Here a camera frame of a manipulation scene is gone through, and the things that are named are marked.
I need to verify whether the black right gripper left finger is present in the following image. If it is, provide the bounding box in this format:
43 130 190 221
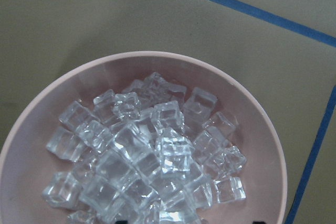
116 220 127 224

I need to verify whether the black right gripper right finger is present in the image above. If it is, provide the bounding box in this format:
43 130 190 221
253 221 266 224

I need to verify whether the pile of clear ice cubes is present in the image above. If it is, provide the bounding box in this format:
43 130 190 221
42 72 246 223

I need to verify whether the pink bowl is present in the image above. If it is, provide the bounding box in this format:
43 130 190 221
1 51 287 223

